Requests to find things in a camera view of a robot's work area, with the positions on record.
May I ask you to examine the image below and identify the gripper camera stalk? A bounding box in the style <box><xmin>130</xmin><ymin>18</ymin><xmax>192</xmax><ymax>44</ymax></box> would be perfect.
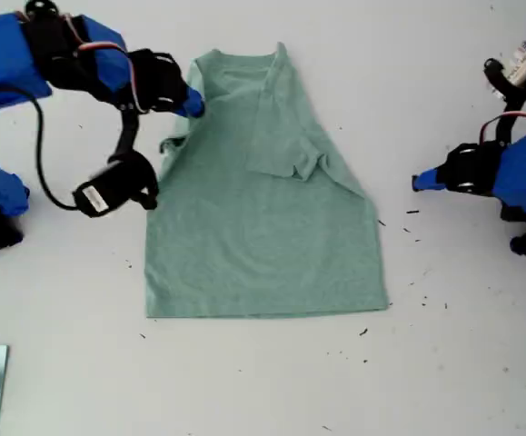
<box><xmin>110</xmin><ymin>104</ymin><xmax>140</xmax><ymax>160</ymax></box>
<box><xmin>483</xmin><ymin>57</ymin><xmax>526</xmax><ymax>146</ymax></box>

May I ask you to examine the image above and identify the green t shirt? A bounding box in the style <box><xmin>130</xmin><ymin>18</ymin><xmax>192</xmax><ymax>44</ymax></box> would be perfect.
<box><xmin>144</xmin><ymin>41</ymin><xmax>390</xmax><ymax>320</ymax></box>

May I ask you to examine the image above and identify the gripper camera cable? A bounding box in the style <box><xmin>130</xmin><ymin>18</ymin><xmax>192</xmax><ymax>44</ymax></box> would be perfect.
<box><xmin>28</xmin><ymin>93</ymin><xmax>82</xmax><ymax>213</ymax></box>

